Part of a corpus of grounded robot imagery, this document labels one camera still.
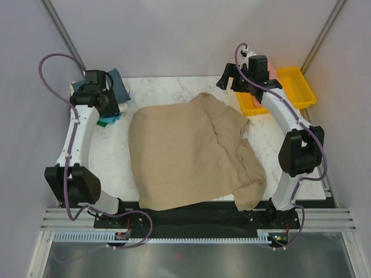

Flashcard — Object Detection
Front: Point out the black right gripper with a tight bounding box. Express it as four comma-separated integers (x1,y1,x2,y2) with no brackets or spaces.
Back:
217,63,254,93

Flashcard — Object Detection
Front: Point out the beige t shirt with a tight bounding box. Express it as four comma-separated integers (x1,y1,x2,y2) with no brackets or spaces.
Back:
128,93,267,211

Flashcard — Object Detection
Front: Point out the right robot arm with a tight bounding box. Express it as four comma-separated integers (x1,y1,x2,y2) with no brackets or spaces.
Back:
216,55,327,228

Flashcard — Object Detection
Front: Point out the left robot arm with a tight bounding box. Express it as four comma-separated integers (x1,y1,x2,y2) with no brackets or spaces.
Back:
44,69,130,228

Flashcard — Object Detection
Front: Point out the folded blue-grey t shirt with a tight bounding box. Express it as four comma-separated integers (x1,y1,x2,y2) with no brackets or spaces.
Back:
70,68,131,104

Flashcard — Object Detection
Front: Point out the folded green t shirt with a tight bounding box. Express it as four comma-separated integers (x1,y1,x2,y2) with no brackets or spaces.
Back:
96,120,108,127

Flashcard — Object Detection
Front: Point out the pink t shirt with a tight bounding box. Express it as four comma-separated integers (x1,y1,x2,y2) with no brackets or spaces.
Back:
253,61,278,108

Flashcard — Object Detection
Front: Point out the yellow plastic bin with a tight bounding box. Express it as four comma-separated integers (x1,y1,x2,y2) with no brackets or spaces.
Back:
236,67,317,116

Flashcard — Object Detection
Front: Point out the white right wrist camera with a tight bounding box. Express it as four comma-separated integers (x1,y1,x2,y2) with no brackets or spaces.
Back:
241,49,256,64

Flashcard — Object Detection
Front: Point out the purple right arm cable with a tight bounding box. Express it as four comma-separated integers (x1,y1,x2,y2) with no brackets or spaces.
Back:
234,43,329,209

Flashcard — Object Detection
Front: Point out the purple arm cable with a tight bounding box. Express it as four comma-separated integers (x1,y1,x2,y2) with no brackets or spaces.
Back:
234,43,329,209
38,53,88,221

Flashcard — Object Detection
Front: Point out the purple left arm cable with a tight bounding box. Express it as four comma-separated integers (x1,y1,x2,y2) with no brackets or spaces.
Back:
38,53,88,221

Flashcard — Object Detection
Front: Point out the left corner aluminium post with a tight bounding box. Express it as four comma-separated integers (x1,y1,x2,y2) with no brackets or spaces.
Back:
40,0,86,75

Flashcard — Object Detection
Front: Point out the corner aluminium post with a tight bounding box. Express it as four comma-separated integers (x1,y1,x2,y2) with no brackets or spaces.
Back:
40,0,86,75
300,0,348,75

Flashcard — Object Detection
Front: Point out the right corner aluminium post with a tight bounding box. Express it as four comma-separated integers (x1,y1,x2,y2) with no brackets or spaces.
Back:
300,0,348,75

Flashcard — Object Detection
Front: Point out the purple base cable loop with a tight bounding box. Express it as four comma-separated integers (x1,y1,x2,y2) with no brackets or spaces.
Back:
106,210,155,250

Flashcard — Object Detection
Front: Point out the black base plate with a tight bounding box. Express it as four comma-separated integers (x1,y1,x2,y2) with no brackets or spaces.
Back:
92,199,340,240

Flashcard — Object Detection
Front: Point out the white slotted cable duct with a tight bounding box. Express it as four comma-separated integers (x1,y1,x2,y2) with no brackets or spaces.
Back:
53,231,287,244

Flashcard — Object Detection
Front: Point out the aluminium frame rail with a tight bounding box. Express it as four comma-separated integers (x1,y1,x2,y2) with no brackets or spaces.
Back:
41,208,356,232

